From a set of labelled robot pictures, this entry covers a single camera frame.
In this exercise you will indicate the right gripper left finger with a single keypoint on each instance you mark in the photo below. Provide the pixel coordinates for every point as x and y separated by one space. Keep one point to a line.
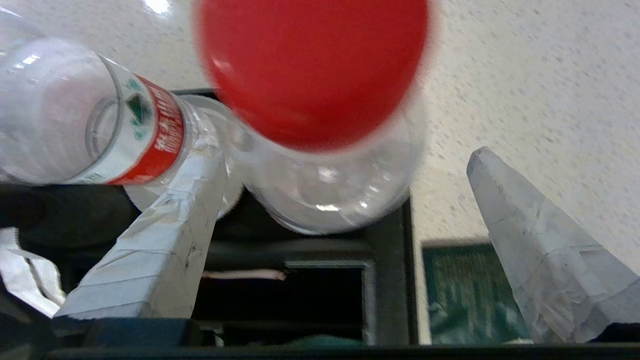
160 250

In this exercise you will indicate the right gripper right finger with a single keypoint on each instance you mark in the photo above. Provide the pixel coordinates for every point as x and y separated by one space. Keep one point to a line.
545 260

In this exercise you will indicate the clear water bottle red cap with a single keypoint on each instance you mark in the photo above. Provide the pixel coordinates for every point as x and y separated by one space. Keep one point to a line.
310 65
75 110

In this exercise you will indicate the white small packet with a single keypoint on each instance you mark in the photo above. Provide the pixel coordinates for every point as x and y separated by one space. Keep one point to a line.
245 274

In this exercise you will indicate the white long paper sachet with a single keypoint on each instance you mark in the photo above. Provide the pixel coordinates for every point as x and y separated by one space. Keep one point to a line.
30 270

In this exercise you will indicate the black rectangular serving tray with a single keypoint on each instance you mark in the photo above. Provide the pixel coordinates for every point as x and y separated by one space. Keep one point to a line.
411 280

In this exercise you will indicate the black compartment organizer box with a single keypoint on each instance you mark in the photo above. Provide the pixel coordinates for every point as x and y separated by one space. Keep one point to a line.
330 255

